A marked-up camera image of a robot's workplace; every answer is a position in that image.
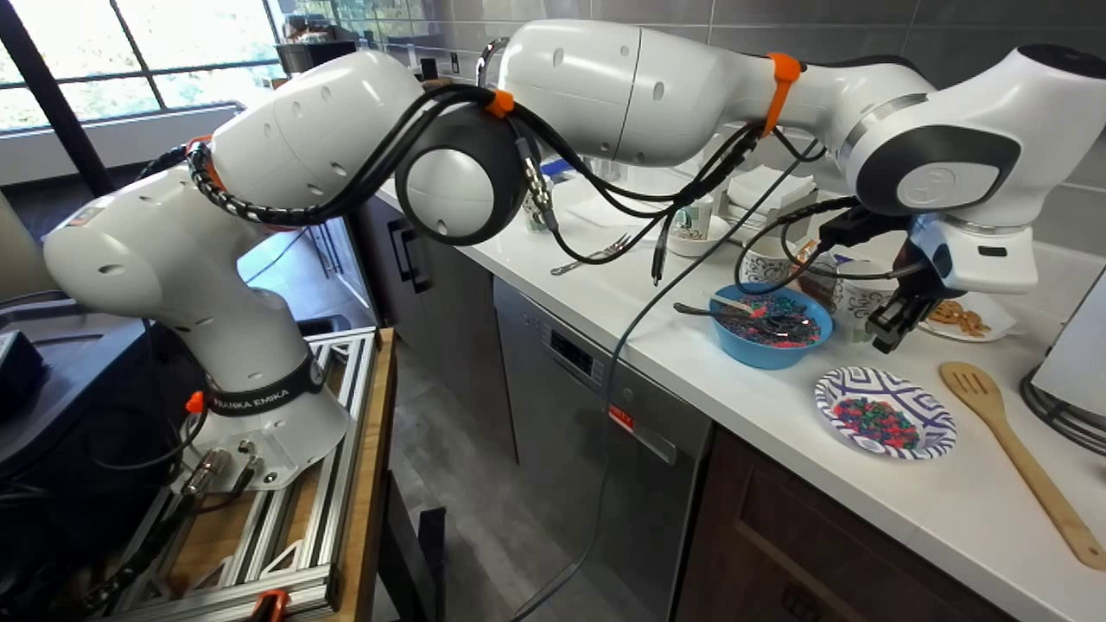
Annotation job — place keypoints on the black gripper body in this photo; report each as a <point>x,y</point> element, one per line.
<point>925,280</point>

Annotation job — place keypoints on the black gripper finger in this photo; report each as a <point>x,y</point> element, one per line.
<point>884,330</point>
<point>916,313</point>

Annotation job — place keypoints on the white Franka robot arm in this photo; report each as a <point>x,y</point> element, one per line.
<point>312,140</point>

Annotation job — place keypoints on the white plate with brown snacks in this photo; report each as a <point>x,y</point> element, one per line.
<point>965,316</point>

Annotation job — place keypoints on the blue patterned paper plate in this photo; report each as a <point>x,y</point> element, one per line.
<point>884,386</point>

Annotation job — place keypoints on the coloured pebbles on plate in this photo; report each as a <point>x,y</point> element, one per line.
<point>880,421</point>

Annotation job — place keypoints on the coloured pebbles in bowl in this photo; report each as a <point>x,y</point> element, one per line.
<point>780,327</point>

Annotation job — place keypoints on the blue plastic bowl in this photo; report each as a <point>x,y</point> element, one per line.
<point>763,351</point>

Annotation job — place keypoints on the white bowl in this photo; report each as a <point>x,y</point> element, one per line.
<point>693,246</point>

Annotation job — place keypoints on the white countertop appliance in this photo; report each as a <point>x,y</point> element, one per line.
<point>1075,339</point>

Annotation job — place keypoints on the wooden slotted spatula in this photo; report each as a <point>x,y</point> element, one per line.
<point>1013,449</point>

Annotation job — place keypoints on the shiny metal spoon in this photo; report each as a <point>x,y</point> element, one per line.
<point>712,313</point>

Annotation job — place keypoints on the white mug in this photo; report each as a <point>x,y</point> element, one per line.
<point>693,221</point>

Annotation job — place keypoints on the dark brown cabinet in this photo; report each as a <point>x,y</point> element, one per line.
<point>805,539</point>

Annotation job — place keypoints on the stainless steel dishwasher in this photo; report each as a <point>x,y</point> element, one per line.
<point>573,462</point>

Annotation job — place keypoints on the patterned paper cup white lid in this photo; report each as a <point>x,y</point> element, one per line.
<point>540,203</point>

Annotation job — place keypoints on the wooden board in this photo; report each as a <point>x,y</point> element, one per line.
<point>368,484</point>

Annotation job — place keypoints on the aluminium profile frame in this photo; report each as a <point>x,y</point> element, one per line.
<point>286,539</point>

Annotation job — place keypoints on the window with frame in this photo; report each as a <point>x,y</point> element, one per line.
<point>140,54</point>

